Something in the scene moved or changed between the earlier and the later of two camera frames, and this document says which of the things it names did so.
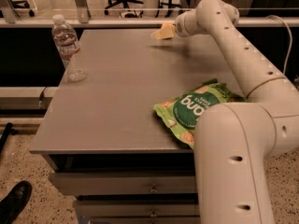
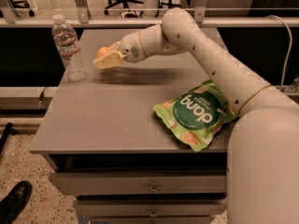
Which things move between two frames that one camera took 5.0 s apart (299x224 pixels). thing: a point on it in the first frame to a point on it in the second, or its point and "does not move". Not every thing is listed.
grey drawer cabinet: (103, 143) does not move
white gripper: (181, 27) to (130, 49)
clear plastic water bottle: (67, 46) does not move
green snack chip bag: (179, 112) does not move
